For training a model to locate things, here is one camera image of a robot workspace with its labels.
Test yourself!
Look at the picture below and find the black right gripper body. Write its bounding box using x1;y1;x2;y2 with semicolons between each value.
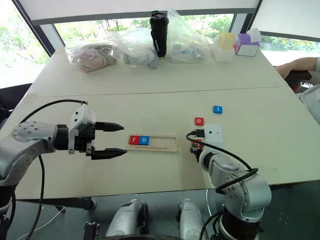
189;128;207;145

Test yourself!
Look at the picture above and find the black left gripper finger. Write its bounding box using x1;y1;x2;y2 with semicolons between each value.
90;147;128;161
95;121;125;133

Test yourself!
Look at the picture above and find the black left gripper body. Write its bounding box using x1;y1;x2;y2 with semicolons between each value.
74;120;98;158

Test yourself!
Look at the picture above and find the wooden letter tray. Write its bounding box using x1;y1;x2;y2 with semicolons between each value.
125;134;179;153

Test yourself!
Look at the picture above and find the silver robot leg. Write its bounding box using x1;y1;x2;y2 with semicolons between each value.
175;198;207;240
104;198;149;238

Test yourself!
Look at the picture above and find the black table leg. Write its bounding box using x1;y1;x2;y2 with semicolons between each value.
24;196;98;213

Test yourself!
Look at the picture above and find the plastic bag with pink cloth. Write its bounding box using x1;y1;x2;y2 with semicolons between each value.
64;41;120;74

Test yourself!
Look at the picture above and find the plastic bag with grey toy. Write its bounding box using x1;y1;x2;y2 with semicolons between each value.
109;27;161;70

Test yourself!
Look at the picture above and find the yellow and white box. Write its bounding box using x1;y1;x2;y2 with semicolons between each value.
211;31;238;63

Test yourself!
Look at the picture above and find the clear bag with small parts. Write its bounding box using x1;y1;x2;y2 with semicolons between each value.
164;8;212;64

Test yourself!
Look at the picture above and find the purple and white tissue box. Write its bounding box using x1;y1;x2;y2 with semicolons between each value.
234;27;262;57

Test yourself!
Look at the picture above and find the black travel tumbler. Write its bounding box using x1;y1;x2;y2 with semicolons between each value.
149;10;170;60

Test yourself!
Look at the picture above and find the black and red chair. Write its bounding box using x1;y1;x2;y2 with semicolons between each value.
284;69;314;94

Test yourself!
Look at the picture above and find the person's grey clothing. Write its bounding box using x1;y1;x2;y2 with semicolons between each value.
295;84;320;127

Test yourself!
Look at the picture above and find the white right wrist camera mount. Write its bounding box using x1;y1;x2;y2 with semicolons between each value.
201;123;225;149

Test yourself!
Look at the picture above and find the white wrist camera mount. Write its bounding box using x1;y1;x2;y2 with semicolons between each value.
201;123;225;149
67;103;97;155

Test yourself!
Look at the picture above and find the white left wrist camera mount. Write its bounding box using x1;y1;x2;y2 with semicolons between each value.
67;103;97;155

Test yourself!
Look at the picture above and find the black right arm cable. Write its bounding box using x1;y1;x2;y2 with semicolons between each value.
185;131;259;195

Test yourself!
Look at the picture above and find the black metal bracket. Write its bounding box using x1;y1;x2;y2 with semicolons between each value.
83;220;101;240

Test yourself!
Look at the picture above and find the white floor cable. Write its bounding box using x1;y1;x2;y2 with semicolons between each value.
24;206;67;240

